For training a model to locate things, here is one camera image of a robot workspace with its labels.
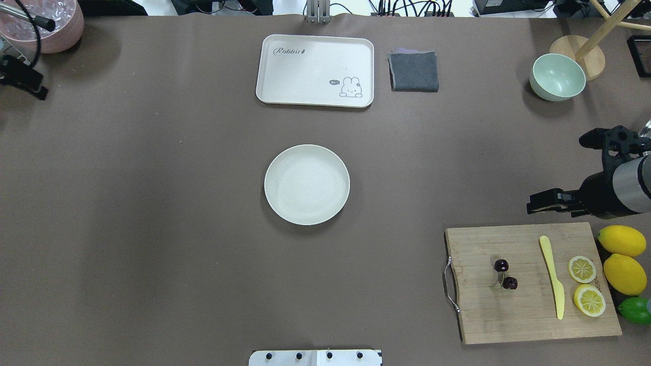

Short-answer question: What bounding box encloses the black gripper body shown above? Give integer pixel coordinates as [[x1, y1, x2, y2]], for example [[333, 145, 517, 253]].
[[556, 171, 632, 220]]

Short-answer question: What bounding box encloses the dark red cherry pair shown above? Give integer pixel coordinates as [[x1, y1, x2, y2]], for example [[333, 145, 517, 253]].
[[490, 259, 518, 292]]

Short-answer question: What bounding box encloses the white round plate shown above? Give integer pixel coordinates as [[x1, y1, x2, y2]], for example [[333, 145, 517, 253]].
[[263, 144, 351, 226]]

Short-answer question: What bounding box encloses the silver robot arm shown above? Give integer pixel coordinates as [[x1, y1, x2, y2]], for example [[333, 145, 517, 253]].
[[527, 122, 650, 220]]

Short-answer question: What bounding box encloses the black wood-look tray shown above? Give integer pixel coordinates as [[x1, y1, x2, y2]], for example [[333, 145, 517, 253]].
[[626, 35, 650, 77]]

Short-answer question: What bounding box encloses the white rectangular tray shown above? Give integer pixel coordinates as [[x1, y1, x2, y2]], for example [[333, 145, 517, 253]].
[[255, 34, 374, 108]]

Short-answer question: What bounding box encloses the yellow lemon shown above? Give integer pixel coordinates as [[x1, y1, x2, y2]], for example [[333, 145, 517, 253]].
[[604, 253, 648, 296], [596, 225, 647, 257]]

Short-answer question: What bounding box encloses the lemon slice right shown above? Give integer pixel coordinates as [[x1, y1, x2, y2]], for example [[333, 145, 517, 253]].
[[568, 255, 597, 284]]

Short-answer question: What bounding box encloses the lemon slice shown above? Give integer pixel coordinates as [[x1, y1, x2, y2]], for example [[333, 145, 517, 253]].
[[568, 255, 597, 284], [573, 284, 606, 317]]

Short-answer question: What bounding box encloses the yellow plastic knife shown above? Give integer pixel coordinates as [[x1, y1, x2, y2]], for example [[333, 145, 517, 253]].
[[539, 235, 565, 320]]

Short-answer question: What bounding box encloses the lemon slice left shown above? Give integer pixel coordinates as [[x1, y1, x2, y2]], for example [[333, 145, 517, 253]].
[[573, 284, 606, 317]]

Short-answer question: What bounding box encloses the green lime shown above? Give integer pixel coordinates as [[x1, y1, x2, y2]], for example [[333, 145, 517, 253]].
[[617, 296, 650, 326]]

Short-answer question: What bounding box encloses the mint green bowl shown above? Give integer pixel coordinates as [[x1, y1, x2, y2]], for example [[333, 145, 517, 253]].
[[528, 53, 587, 102]]

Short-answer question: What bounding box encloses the bamboo cutting board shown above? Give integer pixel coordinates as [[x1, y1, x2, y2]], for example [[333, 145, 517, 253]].
[[445, 222, 622, 345]]

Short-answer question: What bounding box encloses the bamboo cup tree stand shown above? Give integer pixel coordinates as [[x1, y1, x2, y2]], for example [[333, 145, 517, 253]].
[[549, 1, 649, 81]]

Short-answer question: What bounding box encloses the grey folded cloth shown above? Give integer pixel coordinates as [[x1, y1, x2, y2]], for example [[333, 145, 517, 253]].
[[388, 49, 440, 93]]

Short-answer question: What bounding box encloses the pink mixing bowl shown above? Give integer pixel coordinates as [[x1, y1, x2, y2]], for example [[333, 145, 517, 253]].
[[1, 1, 84, 54]]

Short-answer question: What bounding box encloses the black pestle in bowl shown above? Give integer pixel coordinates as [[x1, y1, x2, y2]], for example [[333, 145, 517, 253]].
[[1, 2, 56, 31]]

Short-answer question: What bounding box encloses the aluminium frame post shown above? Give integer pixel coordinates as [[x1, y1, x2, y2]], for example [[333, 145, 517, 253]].
[[305, 0, 332, 24]]

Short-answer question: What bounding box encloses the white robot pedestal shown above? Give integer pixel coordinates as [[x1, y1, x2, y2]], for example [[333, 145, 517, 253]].
[[248, 349, 383, 365]]

